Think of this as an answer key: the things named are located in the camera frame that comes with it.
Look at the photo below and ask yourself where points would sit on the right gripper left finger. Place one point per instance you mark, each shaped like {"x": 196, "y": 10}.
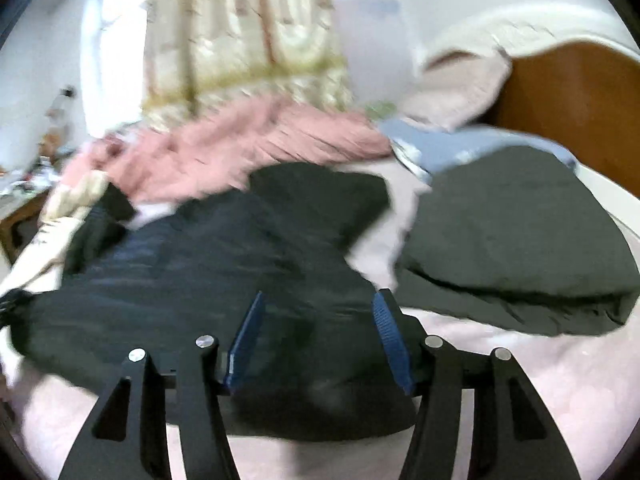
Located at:
{"x": 125, "y": 434}

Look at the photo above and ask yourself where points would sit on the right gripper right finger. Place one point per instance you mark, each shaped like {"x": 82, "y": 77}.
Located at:
{"x": 465, "y": 409}

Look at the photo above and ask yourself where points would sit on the black puffer jacket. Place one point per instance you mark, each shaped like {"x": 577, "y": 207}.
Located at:
{"x": 318, "y": 371}

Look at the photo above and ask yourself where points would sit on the pink bed sheet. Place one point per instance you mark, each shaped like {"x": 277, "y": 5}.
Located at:
{"x": 240, "y": 313}

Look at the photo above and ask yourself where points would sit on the cream printed hoodie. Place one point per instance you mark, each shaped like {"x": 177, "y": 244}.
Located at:
{"x": 64, "y": 213}

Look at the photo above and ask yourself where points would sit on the folded dark green garment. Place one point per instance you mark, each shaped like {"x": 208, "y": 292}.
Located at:
{"x": 516, "y": 241}

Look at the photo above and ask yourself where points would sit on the wooden desk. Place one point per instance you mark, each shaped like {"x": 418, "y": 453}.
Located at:
{"x": 19, "y": 222}

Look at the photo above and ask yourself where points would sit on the desk clutter pile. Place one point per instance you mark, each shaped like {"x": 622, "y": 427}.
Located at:
{"x": 41, "y": 173}

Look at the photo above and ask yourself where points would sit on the blue patterned pillow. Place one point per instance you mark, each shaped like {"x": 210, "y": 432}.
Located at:
{"x": 428, "y": 152}

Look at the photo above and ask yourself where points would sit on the pink plaid duvet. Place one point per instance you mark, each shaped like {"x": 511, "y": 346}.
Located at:
{"x": 219, "y": 151}

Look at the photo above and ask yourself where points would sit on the pink pillow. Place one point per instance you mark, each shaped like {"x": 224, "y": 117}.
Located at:
{"x": 452, "y": 93}

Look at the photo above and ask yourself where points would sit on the window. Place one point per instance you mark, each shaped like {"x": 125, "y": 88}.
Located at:
{"x": 111, "y": 63}

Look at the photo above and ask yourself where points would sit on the white wooden headboard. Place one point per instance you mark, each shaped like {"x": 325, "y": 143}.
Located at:
{"x": 575, "y": 79}

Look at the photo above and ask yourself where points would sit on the tree pattern curtain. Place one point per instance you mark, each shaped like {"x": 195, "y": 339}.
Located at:
{"x": 201, "y": 53}

